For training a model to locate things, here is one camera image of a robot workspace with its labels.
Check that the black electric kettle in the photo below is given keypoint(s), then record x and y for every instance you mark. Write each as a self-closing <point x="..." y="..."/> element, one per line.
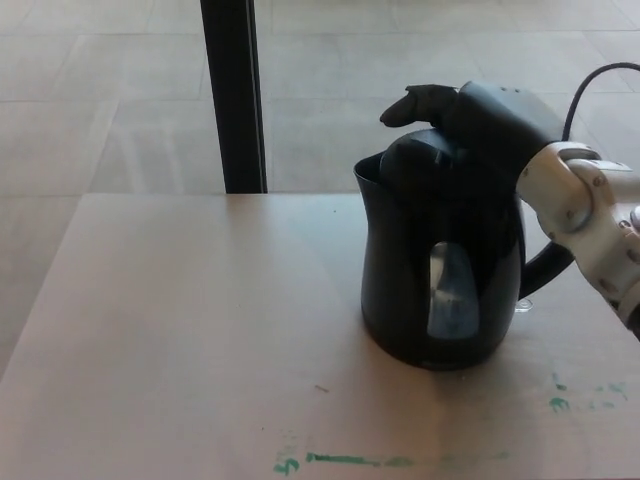
<point x="395" y="280"/>

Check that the black vertical post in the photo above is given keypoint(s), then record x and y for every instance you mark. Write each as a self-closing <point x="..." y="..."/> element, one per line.
<point x="234" y="95"/>

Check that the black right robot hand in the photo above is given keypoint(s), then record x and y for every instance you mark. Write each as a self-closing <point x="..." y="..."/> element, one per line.
<point x="492" y="117"/>

